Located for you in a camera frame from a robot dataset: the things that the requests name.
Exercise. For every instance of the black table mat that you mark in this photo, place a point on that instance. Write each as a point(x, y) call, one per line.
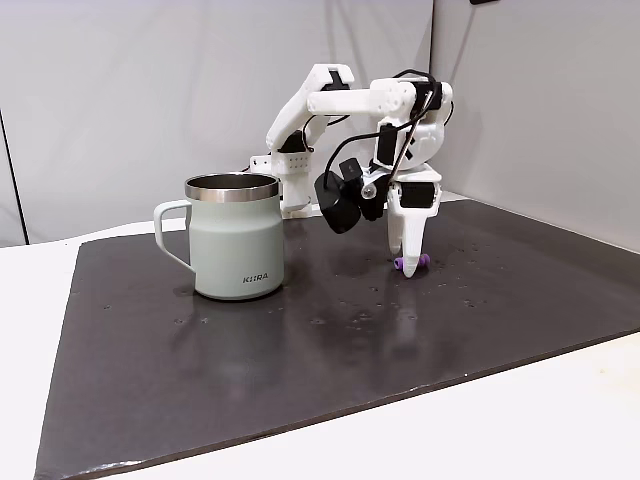
point(250, 360)

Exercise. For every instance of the black oval camera box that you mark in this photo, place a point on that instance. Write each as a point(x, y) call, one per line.
point(340, 205)

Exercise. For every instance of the purple ribbed pen grip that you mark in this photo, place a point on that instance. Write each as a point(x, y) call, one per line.
point(425, 260)

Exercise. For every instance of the pale green steel mug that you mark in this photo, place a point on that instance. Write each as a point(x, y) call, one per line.
point(235, 240)

